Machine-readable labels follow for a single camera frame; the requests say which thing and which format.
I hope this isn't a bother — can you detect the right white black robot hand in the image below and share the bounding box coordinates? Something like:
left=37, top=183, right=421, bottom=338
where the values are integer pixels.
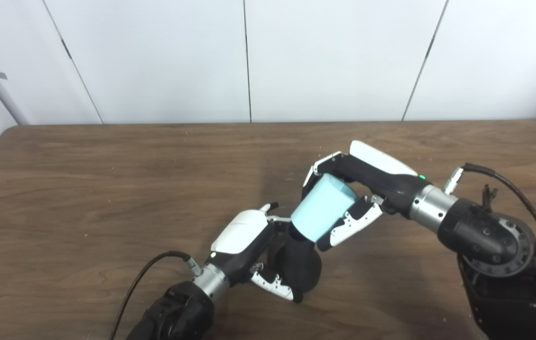
left=302, top=140, right=432, bottom=252

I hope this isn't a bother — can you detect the black flared nozzle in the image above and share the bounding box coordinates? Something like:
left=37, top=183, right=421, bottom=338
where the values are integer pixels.
left=267, top=222, right=322, bottom=296

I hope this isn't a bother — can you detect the light-blue hose piece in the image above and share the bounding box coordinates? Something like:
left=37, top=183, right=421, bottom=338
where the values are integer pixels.
left=291, top=173, right=357, bottom=243

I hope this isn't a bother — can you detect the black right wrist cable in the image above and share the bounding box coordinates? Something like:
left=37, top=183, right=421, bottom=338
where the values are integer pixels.
left=444, top=163, right=536, bottom=331

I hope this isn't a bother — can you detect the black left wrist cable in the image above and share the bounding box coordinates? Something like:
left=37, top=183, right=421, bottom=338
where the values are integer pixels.
left=110, top=251, right=202, bottom=340

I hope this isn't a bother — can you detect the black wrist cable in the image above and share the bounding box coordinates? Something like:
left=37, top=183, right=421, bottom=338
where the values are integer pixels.
left=444, top=163, right=536, bottom=331
left=110, top=251, right=202, bottom=340

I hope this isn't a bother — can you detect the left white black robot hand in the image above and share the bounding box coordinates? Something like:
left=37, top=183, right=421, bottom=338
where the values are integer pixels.
left=210, top=203, right=304, bottom=304

